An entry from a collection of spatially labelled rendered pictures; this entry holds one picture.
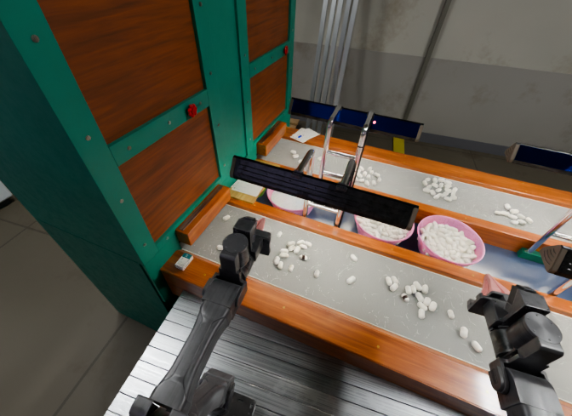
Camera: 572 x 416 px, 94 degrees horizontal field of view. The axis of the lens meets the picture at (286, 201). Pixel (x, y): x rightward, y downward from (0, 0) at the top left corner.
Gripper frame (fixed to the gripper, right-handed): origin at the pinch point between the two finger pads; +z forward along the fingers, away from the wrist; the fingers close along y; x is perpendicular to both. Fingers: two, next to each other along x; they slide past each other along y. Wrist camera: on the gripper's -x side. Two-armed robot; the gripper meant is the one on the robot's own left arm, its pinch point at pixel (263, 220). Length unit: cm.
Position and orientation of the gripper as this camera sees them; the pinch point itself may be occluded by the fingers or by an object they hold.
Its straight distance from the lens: 78.9
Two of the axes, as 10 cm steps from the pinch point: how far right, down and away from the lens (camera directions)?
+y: -9.6, -2.2, 1.9
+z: 2.9, -6.2, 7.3
